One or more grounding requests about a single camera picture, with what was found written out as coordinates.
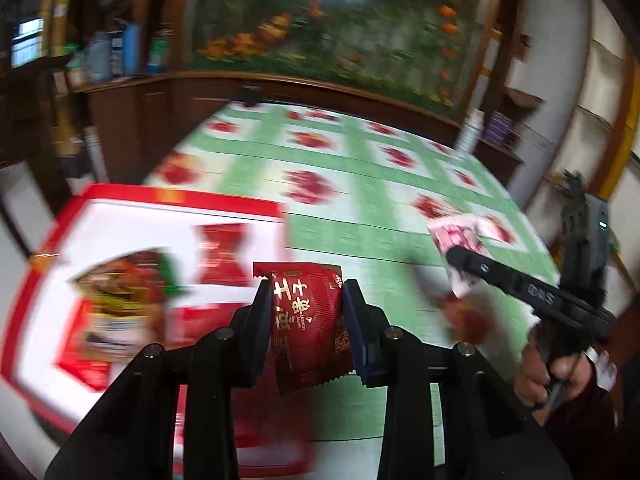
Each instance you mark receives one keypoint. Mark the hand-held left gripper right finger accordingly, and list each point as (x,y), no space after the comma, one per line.
(356,330)

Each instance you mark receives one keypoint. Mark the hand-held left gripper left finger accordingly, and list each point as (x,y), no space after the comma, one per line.
(259,330)

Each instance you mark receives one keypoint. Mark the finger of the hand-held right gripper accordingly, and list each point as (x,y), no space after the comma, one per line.
(500,275)

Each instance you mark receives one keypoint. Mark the red packet with gold characters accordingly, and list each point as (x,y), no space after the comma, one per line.
(305,330)

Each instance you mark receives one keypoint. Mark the pink snack packet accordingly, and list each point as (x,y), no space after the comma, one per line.
(455,237)

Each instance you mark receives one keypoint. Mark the red bow-shaped snack packet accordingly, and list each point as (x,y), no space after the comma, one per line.
(220,255)

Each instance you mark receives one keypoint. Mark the green snack packet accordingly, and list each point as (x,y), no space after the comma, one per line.
(169,272)

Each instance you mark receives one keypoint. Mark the brown yellow-label snack packet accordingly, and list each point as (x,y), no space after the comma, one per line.
(120,300)

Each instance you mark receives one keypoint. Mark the red and white box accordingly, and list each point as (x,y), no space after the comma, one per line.
(125,230)

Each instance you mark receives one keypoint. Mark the person's right forearm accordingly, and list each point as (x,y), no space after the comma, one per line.
(590,430)

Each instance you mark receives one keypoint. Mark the person's right hand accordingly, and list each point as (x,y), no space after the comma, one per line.
(535,377)

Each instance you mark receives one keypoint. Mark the green fruit print tablecloth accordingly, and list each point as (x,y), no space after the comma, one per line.
(390,210)

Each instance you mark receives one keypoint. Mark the small black object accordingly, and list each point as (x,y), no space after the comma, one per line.
(251,96)

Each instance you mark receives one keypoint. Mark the green bag on sideboard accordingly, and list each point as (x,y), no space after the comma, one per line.
(157,52)

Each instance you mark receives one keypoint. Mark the framed flower painting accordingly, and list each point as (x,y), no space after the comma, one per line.
(350,20)

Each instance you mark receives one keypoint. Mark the grey blue bottle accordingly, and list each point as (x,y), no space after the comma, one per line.
(97,57)

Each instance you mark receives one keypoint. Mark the bright window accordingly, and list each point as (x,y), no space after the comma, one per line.
(27,40)

